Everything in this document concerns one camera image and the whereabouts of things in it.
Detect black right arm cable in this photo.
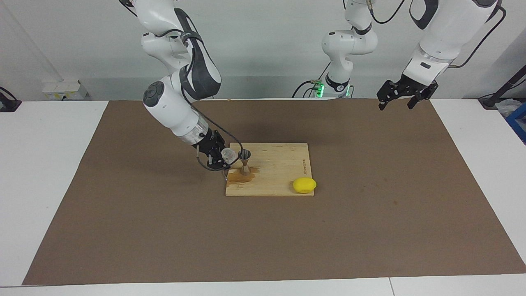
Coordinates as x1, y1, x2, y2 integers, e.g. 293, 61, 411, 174
181, 31, 244, 172

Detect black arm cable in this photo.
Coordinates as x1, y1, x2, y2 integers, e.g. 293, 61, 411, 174
448, 6, 507, 68
181, 31, 244, 172

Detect crumpled clear plastic bag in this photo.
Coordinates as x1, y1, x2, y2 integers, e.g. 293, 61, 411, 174
495, 99, 520, 118

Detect black stand base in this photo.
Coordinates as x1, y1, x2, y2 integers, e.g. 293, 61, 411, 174
0, 86, 22, 112

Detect steel double jigger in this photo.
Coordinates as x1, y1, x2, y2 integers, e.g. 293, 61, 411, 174
238, 150, 252, 176

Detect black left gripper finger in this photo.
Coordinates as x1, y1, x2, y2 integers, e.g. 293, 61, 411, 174
377, 80, 399, 111
407, 82, 439, 110

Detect brown table mat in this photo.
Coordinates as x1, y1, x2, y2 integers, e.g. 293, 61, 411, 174
23, 99, 526, 286

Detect thin black cable loop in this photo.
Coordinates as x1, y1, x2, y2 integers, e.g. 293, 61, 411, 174
368, 0, 406, 24

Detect yellow lemon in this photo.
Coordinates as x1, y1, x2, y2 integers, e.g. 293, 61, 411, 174
293, 177, 317, 194

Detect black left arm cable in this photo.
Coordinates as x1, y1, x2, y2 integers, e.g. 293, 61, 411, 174
448, 6, 507, 68

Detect wooden cutting board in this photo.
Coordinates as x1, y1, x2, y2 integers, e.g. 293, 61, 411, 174
222, 143, 315, 197

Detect black tripod leg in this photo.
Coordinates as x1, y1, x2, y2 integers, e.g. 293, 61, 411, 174
479, 66, 526, 109

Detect black base cables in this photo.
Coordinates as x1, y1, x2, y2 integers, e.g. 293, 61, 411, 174
292, 62, 330, 98

